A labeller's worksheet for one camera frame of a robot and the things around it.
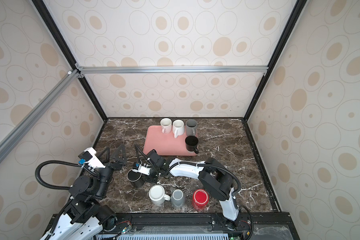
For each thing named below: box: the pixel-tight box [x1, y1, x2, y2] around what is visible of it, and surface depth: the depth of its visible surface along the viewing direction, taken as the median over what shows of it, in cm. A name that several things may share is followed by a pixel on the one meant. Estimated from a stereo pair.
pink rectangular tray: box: [143, 125, 197, 156], surface depth 108 cm
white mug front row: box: [148, 184, 171, 205], surface depth 78 cm
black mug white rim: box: [126, 168, 145, 188], surface depth 80 cm
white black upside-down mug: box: [185, 135, 199, 154], surface depth 98 cm
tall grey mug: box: [186, 119, 198, 137], surface depth 105 cm
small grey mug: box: [171, 189, 185, 208], surface depth 76 cm
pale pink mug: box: [160, 118, 172, 135], surface depth 106 cm
